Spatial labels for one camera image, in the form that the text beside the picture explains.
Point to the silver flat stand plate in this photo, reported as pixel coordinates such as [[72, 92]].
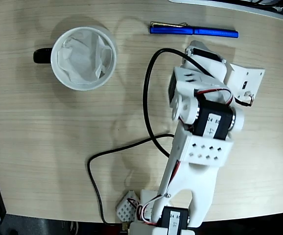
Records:
[[282, 15]]

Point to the brass clamp screw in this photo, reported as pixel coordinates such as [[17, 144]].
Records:
[[124, 226]]

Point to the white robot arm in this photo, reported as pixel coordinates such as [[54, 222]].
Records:
[[197, 176]]

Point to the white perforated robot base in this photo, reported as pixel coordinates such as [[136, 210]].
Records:
[[126, 208]]

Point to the blue pen with metal clip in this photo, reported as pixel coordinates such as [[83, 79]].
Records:
[[171, 30]]

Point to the crumpled white tissue paper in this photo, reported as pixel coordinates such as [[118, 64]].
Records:
[[80, 58]]

